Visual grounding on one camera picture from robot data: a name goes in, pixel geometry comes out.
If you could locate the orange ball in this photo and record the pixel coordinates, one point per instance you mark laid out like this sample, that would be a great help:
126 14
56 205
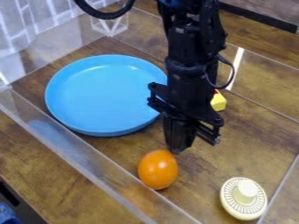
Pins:
158 169

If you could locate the blue object at corner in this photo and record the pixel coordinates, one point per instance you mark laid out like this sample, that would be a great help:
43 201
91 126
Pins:
7 215

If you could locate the cream round lid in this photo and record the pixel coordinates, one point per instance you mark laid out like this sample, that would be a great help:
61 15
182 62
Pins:
243 198

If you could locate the blue round tray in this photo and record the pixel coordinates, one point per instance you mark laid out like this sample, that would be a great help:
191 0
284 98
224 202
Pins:
98 95

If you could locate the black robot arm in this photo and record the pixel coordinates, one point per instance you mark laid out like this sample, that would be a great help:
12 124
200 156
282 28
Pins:
196 39

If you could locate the yellow butter box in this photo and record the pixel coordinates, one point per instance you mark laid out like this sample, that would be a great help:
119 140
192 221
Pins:
218 101

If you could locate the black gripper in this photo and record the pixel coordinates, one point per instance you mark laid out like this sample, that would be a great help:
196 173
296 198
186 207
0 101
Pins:
183 102

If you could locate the clear acrylic enclosure wall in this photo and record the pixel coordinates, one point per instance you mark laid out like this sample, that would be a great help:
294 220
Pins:
77 179

